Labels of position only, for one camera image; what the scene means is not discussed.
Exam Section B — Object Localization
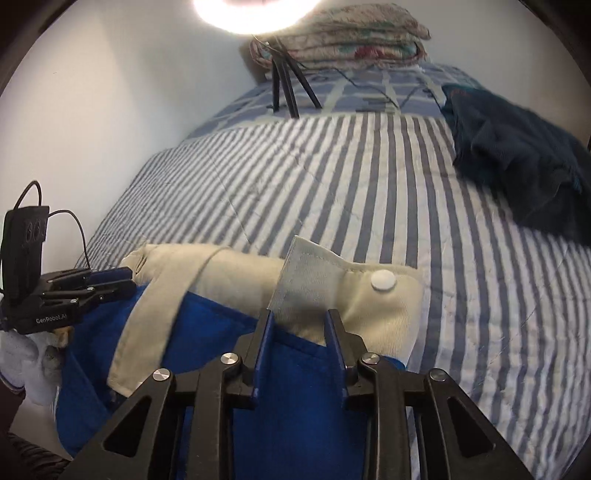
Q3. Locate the beige and blue jacket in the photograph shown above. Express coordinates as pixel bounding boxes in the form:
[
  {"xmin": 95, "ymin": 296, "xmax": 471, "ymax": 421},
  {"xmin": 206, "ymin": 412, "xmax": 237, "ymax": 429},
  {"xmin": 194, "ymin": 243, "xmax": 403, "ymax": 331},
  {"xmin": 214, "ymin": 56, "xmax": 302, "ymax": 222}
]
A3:
[{"xmin": 57, "ymin": 238, "xmax": 424, "ymax": 479}]

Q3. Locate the left hand in grey glove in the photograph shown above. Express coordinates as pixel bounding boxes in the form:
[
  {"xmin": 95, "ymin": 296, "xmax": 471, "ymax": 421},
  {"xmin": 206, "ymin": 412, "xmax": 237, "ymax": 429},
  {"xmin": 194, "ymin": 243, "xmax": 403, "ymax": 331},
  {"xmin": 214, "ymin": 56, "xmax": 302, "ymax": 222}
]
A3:
[{"xmin": 1, "ymin": 327, "xmax": 74, "ymax": 407}]

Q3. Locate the blue white striped quilt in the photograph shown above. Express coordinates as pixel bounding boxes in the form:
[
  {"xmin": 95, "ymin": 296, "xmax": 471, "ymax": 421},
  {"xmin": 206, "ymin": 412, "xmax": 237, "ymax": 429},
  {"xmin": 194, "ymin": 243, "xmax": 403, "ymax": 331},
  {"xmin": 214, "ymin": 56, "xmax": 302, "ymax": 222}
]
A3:
[{"xmin": 88, "ymin": 64, "xmax": 590, "ymax": 479}]

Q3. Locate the dark teal garment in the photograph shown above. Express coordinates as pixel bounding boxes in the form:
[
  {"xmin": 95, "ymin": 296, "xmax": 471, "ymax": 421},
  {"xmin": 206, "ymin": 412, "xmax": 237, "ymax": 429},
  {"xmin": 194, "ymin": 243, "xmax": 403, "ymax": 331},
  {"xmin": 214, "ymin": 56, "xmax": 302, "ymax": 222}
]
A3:
[{"xmin": 442, "ymin": 84, "xmax": 590, "ymax": 246}]

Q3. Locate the black tripod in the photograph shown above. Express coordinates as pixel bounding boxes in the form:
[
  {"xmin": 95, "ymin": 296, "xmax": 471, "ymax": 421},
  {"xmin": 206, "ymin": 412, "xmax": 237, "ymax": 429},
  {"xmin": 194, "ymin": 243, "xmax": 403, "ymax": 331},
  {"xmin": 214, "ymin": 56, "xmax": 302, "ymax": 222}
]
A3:
[{"xmin": 263, "ymin": 41, "xmax": 322, "ymax": 119}]

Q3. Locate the folded floral blanket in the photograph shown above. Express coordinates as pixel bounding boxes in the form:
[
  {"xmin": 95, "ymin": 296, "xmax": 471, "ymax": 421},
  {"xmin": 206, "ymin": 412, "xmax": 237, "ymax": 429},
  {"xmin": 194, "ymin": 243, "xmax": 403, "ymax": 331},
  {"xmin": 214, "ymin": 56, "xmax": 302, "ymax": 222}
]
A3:
[{"xmin": 249, "ymin": 3, "xmax": 431, "ymax": 70}]

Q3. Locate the black cable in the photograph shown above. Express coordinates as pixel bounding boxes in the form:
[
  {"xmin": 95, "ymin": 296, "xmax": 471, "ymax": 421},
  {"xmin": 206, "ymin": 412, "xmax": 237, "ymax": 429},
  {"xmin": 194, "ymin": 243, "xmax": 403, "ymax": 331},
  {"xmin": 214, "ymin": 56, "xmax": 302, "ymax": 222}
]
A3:
[{"xmin": 13, "ymin": 180, "xmax": 93, "ymax": 271}]

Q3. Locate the ring light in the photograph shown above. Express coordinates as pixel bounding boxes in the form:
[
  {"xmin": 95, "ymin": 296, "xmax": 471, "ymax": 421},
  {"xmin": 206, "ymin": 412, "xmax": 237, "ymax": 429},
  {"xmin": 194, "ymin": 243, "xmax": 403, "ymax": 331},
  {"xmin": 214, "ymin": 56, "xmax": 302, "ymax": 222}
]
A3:
[{"xmin": 192, "ymin": 0, "xmax": 320, "ymax": 35}]

